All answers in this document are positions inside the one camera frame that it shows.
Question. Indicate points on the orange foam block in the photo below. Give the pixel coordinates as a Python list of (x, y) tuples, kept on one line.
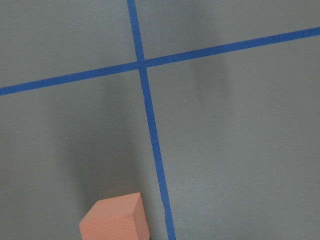
[(117, 218)]

